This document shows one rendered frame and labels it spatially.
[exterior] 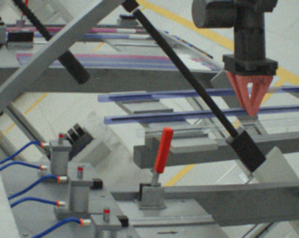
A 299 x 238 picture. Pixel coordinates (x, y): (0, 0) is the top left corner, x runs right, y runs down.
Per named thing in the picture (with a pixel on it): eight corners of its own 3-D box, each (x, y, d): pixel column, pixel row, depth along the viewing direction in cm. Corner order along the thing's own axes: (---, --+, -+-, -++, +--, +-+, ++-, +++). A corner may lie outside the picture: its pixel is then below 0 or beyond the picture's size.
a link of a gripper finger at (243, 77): (240, 119, 123) (240, 64, 121) (222, 111, 129) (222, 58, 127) (274, 117, 125) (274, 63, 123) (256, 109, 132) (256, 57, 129)
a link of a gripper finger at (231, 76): (242, 121, 122) (243, 65, 120) (225, 113, 128) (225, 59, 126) (276, 118, 124) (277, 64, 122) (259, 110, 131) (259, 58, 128)
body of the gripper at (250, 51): (246, 73, 119) (246, 29, 118) (221, 64, 129) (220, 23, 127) (279, 72, 121) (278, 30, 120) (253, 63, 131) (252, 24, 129)
